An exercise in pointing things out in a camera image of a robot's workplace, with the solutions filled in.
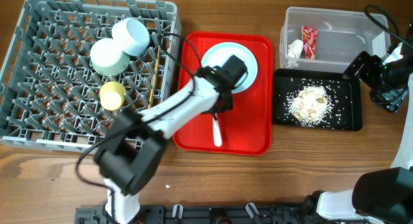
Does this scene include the white round plate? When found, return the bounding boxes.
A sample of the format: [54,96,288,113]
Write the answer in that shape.
[201,42,258,94]

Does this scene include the white plastic fork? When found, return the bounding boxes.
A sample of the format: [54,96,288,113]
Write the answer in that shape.
[212,114,223,147]

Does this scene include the wooden chopstick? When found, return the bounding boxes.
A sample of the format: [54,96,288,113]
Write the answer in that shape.
[148,45,161,109]

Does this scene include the white napkin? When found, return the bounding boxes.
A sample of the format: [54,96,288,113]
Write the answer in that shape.
[287,39,303,58]

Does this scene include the red snack wrapper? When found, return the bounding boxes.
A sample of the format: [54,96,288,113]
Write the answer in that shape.
[301,26,317,59]

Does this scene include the light blue bowl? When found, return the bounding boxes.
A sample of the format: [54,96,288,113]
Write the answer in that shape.
[112,17,150,57]

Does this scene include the yellow cup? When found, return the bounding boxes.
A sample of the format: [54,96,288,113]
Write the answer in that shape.
[99,81,126,111]

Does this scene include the green bowl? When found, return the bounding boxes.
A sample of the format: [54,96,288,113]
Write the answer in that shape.
[90,38,130,76]

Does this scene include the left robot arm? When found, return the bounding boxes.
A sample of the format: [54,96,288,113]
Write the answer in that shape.
[94,65,247,223]

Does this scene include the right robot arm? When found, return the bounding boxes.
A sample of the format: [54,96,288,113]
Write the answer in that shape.
[315,41,412,223]

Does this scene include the grey dishwasher rack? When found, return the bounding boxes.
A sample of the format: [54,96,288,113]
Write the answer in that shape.
[1,0,181,152]

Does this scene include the white label sticker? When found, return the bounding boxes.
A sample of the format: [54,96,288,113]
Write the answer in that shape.
[372,32,387,58]

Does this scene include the red plastic tray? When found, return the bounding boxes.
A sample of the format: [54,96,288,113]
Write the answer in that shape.
[173,32,274,156]

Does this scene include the black plastic tray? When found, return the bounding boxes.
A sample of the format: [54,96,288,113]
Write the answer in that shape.
[272,69,363,131]

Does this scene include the clear plastic bin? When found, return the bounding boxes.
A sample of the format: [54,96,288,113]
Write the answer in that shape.
[279,6,391,73]

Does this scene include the rice and food scraps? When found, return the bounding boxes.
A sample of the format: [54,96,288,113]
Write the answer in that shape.
[287,86,334,127]

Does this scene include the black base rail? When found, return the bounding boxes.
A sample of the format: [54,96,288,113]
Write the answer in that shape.
[74,203,372,224]

